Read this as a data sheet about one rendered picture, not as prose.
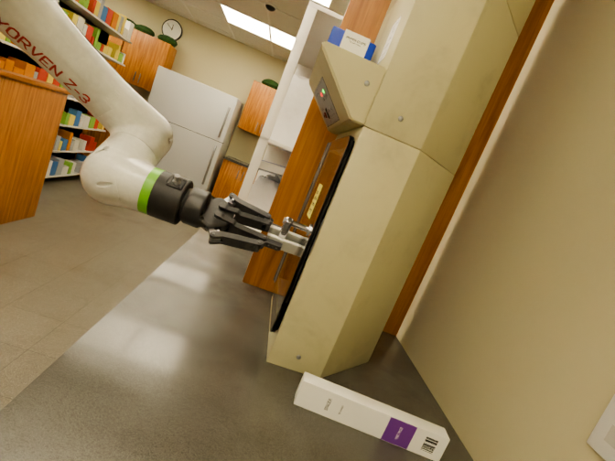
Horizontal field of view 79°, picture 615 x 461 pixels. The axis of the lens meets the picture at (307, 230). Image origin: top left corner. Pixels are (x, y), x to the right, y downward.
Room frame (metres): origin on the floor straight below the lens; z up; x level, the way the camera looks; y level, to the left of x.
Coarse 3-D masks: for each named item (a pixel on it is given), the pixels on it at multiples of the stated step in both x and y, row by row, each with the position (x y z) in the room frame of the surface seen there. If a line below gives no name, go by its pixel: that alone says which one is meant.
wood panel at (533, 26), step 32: (352, 0) 1.02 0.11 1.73; (384, 0) 1.03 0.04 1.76; (544, 0) 1.08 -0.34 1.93; (512, 64) 1.08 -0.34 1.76; (320, 128) 1.02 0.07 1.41; (480, 128) 1.08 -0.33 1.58; (288, 160) 1.02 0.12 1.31; (288, 192) 1.02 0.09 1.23; (448, 192) 1.08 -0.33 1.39; (256, 256) 1.02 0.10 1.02; (416, 288) 1.08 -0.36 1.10
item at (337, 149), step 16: (336, 144) 0.83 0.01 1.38; (336, 160) 0.72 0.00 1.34; (320, 176) 0.87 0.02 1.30; (336, 176) 0.67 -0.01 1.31; (320, 192) 0.76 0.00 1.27; (320, 208) 0.68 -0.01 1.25; (304, 224) 0.82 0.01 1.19; (304, 240) 0.72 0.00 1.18; (288, 256) 0.87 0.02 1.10; (304, 256) 0.67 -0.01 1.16; (288, 272) 0.76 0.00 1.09; (288, 288) 0.67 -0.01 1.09; (272, 304) 0.82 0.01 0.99; (272, 320) 0.71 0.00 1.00
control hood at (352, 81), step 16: (320, 48) 0.67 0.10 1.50; (336, 48) 0.65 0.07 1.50; (320, 64) 0.72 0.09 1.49; (336, 64) 0.65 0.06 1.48; (352, 64) 0.65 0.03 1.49; (368, 64) 0.66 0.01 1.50; (336, 80) 0.66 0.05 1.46; (352, 80) 0.66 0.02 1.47; (368, 80) 0.66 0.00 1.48; (336, 96) 0.69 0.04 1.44; (352, 96) 0.66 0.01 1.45; (368, 96) 0.66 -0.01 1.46; (320, 112) 0.96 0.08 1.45; (352, 112) 0.66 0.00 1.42; (368, 112) 0.67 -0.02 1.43; (336, 128) 0.85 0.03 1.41; (352, 128) 0.75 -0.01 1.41
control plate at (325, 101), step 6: (318, 84) 0.82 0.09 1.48; (324, 84) 0.76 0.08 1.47; (318, 90) 0.85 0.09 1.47; (324, 90) 0.78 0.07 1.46; (318, 96) 0.88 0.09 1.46; (324, 96) 0.81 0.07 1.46; (318, 102) 0.92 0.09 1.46; (324, 102) 0.84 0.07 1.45; (330, 102) 0.77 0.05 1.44; (324, 108) 0.87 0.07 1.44; (330, 114) 0.82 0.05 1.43; (336, 114) 0.76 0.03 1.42; (330, 120) 0.85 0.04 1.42; (336, 120) 0.79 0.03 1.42
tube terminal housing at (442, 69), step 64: (448, 0) 0.67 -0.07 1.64; (384, 64) 0.70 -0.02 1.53; (448, 64) 0.68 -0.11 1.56; (384, 128) 0.67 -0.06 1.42; (448, 128) 0.73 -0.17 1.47; (384, 192) 0.67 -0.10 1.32; (320, 256) 0.66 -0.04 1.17; (384, 256) 0.71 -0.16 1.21; (320, 320) 0.67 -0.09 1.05; (384, 320) 0.82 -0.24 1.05
